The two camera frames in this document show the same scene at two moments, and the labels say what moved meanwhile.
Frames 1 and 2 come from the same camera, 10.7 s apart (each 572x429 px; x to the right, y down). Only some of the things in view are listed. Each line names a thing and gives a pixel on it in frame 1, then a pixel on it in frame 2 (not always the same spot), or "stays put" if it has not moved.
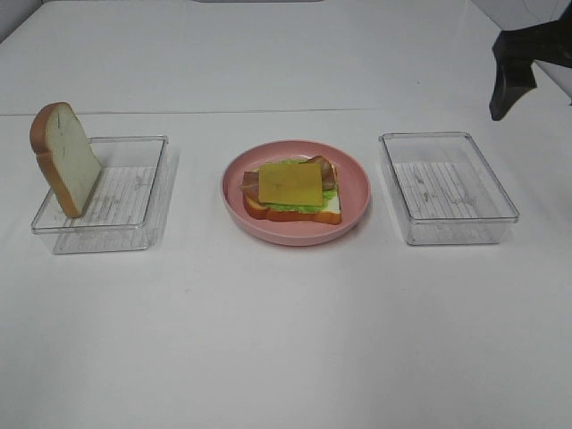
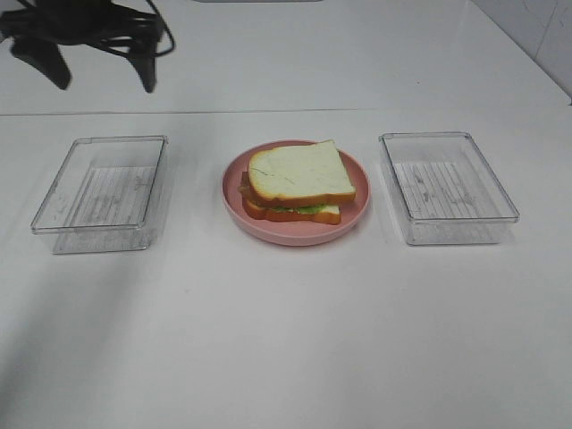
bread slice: x=65 y=154 → x=300 y=174
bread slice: x=330 y=214 stays put
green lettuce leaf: x=327 y=198 stays put
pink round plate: x=354 y=192 stays put
